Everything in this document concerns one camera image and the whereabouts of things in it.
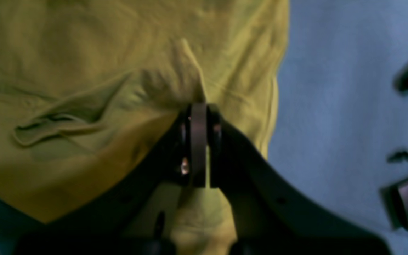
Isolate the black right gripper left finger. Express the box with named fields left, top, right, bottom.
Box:
left=13, top=103, right=208, bottom=255

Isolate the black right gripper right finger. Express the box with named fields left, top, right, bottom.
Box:
left=208, top=104, right=391, bottom=255

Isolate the olive green t-shirt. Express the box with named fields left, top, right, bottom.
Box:
left=0, top=0, right=289, bottom=255

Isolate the blue table cloth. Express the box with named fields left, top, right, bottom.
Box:
left=0, top=0, right=408, bottom=255

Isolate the small black screw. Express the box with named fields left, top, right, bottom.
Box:
left=386, top=149, right=408, bottom=163

